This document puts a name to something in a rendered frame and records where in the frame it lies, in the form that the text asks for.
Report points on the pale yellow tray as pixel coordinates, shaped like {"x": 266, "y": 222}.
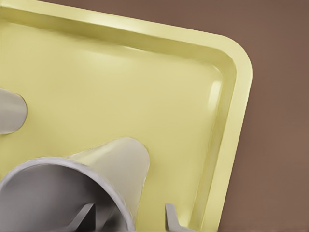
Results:
{"x": 125, "y": 96}

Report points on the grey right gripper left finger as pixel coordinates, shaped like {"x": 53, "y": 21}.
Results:
{"x": 82, "y": 220}

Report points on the white IKEA cup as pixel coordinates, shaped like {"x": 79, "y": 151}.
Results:
{"x": 116, "y": 164}
{"x": 10, "y": 111}

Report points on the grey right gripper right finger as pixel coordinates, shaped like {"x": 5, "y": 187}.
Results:
{"x": 172, "y": 217}

